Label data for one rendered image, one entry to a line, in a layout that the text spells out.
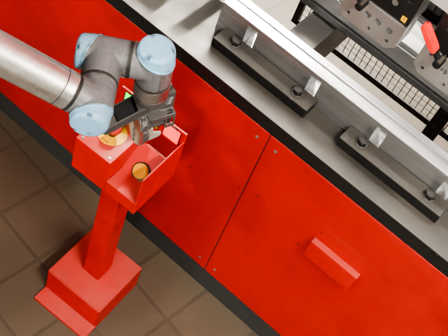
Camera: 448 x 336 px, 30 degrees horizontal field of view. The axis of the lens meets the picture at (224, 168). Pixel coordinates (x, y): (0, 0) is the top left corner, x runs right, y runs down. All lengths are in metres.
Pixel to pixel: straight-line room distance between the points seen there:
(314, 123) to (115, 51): 0.62
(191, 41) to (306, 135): 0.37
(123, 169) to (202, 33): 0.40
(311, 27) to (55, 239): 1.08
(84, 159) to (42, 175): 0.84
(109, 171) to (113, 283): 0.63
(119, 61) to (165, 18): 0.53
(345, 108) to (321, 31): 0.31
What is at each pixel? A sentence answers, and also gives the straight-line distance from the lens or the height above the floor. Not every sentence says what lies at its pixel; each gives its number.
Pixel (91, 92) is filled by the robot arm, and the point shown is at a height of 1.19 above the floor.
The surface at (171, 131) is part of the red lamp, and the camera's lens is 1.99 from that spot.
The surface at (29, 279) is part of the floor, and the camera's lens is 2.66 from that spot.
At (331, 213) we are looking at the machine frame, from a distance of 2.09.
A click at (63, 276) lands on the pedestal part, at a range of 2.54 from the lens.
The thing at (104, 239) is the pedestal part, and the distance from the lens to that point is 2.34.
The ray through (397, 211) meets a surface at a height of 0.87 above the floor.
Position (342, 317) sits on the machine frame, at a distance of 2.36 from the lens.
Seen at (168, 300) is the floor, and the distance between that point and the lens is 2.69.
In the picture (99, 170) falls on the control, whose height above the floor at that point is 0.73.
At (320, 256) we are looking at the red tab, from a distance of 2.19.
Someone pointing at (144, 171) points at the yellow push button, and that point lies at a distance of 2.02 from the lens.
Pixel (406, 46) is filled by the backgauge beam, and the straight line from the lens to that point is 2.19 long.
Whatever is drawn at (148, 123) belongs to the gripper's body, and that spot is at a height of 0.98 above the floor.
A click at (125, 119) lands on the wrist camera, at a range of 1.77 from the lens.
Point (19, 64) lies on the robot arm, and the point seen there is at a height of 1.24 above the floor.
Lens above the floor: 2.40
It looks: 53 degrees down
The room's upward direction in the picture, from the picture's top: 24 degrees clockwise
